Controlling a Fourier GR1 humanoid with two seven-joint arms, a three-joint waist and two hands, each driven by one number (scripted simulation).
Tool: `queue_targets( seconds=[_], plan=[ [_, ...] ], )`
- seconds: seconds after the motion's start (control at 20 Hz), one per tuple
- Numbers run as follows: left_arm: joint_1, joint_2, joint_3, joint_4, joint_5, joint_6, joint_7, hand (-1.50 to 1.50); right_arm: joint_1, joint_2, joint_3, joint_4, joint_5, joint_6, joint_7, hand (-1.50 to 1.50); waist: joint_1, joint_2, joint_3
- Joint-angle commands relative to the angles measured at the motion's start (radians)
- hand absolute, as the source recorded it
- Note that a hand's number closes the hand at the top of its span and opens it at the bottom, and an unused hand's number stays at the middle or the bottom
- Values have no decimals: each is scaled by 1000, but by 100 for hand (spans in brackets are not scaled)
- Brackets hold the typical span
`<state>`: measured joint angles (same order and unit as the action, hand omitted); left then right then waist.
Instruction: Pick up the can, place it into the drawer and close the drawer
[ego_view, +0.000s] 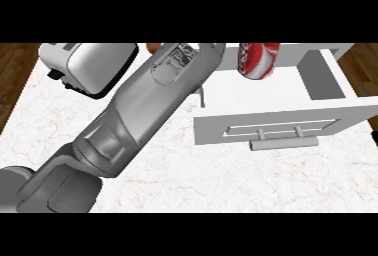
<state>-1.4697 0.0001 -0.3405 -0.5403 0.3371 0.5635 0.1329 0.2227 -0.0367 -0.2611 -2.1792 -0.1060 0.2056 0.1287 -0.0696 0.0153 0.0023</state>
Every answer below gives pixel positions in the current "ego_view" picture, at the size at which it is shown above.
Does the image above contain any red and white can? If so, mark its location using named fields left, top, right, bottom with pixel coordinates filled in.
left=237, top=43, right=282, bottom=81

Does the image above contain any silver toaster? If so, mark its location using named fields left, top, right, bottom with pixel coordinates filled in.
left=39, top=43, right=141, bottom=100

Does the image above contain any white drawer front with handle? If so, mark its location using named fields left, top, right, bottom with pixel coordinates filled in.
left=192, top=96, right=378, bottom=152

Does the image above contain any white open drawer box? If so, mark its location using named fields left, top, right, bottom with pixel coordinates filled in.
left=192, top=43, right=361, bottom=118

